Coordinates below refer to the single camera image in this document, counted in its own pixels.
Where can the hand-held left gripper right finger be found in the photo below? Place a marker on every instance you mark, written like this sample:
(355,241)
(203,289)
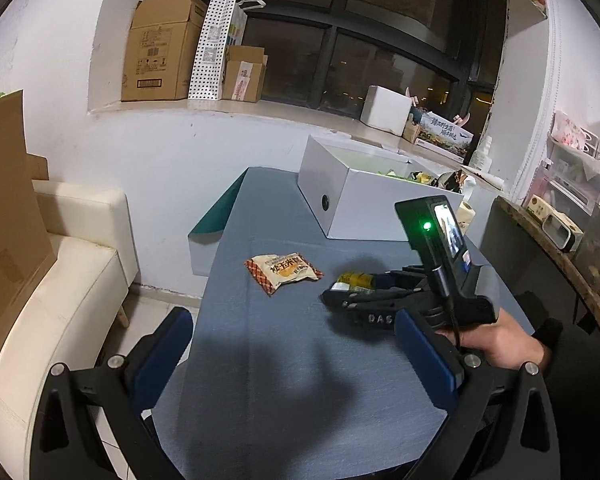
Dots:
(426,362)

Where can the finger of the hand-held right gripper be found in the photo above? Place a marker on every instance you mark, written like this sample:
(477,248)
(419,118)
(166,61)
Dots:
(400,276)
(365,310)

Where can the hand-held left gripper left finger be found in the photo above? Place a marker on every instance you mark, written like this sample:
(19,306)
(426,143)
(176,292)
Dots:
(161,357)

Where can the yellow snack packet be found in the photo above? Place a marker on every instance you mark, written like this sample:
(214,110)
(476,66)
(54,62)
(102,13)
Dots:
(354,280)

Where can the dark snack packet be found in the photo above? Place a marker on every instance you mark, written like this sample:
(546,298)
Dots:
(450,181)

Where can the white rectangular storage box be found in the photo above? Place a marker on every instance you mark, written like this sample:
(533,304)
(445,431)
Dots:
(380,210)

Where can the yellow green chip bag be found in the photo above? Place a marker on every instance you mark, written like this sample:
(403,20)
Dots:
(422,176)

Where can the orange white bun packet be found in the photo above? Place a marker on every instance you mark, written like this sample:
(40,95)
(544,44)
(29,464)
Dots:
(284,272)

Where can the person's right forearm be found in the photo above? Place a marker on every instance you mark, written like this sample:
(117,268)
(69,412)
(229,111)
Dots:
(580,385)

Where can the person's right hand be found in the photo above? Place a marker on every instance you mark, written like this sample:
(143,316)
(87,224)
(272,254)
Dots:
(500,342)

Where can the blue tablecloth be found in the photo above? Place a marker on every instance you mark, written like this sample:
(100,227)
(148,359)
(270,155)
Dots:
(290,360)

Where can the white plastic bottle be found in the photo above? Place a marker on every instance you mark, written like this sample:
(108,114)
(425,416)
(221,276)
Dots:
(481,154)

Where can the wooden shelf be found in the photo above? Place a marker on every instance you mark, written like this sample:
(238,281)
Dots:
(545,260)

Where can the green white small box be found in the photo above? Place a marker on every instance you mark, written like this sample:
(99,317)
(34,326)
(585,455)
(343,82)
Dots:
(539,206)

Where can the long printed box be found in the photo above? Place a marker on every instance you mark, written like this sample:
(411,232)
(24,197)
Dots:
(445,135)

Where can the small brown box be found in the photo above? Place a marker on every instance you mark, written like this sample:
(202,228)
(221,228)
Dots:
(411,131)

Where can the cream sofa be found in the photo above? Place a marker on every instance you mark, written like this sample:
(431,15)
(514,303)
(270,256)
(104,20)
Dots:
(70,280)

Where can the white small appliance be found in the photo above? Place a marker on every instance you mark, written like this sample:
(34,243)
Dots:
(562,232)

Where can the white foam box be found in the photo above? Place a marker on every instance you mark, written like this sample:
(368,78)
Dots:
(385,110)

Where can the pink drawer organizer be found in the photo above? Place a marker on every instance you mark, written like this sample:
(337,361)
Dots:
(575,160)

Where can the flat cardboard sheet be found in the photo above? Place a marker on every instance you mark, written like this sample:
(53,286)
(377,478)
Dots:
(10,220)

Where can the dark window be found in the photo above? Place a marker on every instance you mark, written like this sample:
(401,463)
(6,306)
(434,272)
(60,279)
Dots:
(380,35)

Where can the small cardboard box pink label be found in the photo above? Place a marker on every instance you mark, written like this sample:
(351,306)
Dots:
(242,82)

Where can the small open cardboard box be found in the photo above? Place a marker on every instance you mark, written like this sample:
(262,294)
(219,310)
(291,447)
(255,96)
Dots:
(247,53)

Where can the white dotted paper bag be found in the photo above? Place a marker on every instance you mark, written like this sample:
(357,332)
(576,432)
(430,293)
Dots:
(210,55)

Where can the large cardboard box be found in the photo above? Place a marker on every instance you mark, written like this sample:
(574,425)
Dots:
(160,50)

